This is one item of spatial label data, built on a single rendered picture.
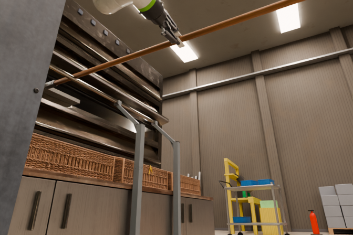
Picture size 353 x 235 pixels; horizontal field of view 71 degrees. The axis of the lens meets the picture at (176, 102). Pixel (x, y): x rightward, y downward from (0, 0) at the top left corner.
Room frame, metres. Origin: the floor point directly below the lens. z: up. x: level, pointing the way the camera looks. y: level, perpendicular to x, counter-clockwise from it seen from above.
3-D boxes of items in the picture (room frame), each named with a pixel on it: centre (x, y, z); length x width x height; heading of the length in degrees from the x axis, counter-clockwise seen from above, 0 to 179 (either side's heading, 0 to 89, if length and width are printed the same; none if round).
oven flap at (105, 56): (1.98, 0.65, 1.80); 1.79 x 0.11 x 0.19; 151
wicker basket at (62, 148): (1.34, 0.70, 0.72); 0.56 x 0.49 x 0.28; 153
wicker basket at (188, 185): (2.40, 0.11, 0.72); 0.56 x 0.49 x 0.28; 151
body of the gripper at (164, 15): (0.81, 0.06, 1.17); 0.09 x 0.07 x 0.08; 151
